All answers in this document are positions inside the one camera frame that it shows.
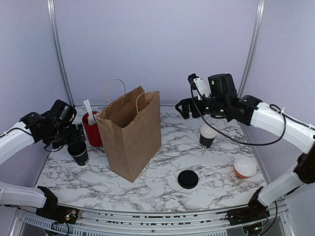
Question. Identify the red cylindrical holder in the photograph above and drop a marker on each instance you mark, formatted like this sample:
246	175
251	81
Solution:
92	132

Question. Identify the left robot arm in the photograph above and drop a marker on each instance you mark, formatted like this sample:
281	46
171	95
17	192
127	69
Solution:
56	129

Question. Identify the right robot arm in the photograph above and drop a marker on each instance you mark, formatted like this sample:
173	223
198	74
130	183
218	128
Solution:
219	99

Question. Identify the brown paper bag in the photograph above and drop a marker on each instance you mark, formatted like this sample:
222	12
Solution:
130	130

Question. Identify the left aluminium frame post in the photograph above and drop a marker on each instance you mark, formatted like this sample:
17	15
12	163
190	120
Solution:
58	50

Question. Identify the right aluminium frame post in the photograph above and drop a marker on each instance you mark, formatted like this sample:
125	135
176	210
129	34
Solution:
253	46

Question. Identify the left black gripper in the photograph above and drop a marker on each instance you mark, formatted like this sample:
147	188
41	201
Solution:
74	137

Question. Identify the front aluminium rail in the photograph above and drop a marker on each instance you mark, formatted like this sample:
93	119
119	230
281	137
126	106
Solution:
118	223

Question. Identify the orange white bowl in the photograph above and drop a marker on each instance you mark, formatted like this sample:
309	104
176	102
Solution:
244	167

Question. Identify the aluminium frame post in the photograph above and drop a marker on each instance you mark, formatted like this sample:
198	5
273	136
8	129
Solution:
58	50
253	46

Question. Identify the black plastic cup lid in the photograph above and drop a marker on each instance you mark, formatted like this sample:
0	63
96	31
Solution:
77	149

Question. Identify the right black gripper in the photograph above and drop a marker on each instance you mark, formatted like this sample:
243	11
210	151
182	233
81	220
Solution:
186	102

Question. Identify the black paper coffee cup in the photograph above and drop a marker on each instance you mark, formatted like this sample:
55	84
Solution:
82	159

